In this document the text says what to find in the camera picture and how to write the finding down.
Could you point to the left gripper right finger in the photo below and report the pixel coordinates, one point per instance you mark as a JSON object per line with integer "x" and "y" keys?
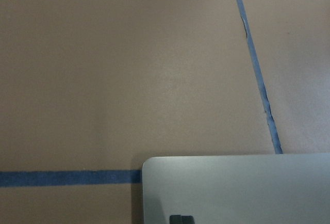
{"x": 187, "y": 220}

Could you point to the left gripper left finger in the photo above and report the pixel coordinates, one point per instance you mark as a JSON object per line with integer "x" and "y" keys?
{"x": 175, "y": 219}

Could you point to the silver laptop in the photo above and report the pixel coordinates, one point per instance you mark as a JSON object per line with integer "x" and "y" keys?
{"x": 284, "y": 188}

